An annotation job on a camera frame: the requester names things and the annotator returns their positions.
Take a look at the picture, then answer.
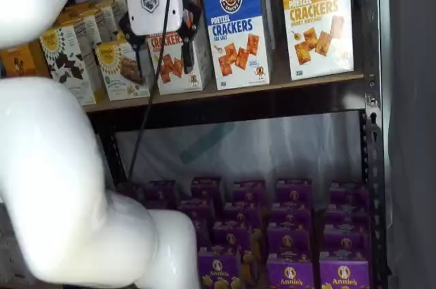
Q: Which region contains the blue Pretzelized sea salt box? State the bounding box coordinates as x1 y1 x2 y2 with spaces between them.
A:
255 0 277 52
198 0 273 91

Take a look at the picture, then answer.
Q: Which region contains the Simple Mills Sweet Thins box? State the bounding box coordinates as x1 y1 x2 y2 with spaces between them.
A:
78 0 127 31
39 25 98 106
64 4 115 44
56 12 103 92

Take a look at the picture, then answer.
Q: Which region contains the orange Pretzelized cheddar box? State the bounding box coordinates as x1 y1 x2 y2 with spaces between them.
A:
146 28 214 95

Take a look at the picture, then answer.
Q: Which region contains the Simple Mills almond bars box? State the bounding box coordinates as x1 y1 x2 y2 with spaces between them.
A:
93 38 151 102

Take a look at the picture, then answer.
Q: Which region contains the wooden shelf board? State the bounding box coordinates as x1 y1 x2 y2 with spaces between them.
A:
83 53 365 113

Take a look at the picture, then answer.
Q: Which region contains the orange snack box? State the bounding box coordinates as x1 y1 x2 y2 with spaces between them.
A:
0 45 50 78

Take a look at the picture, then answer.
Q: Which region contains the yellow Pretzelized honey mustard box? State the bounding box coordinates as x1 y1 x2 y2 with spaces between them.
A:
278 0 355 82

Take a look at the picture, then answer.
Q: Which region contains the black metal shelf rack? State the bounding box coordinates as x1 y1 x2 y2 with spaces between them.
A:
84 0 391 289

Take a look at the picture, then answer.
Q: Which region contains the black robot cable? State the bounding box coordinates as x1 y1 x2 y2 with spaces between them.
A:
126 0 178 184

